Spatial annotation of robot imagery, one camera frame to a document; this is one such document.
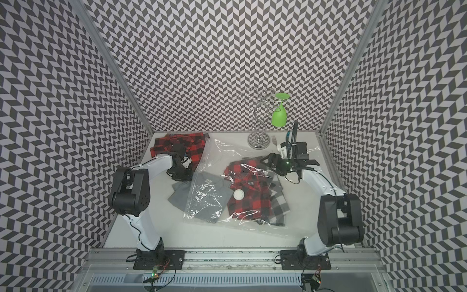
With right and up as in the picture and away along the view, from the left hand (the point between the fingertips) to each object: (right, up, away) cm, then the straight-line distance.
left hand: (189, 180), depth 96 cm
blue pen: (+57, +24, +20) cm, 65 cm away
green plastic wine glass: (+48, +35, -1) cm, 59 cm away
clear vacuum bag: (+59, -8, -7) cm, 60 cm away
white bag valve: (+26, -6, -9) cm, 28 cm away
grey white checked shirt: (+46, -10, -10) cm, 48 cm away
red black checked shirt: (0, +20, +9) cm, 22 cm away
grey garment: (+11, -6, -12) cm, 17 cm away
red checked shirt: (+34, +2, -2) cm, 34 cm away
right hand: (+39, +8, -11) cm, 42 cm away
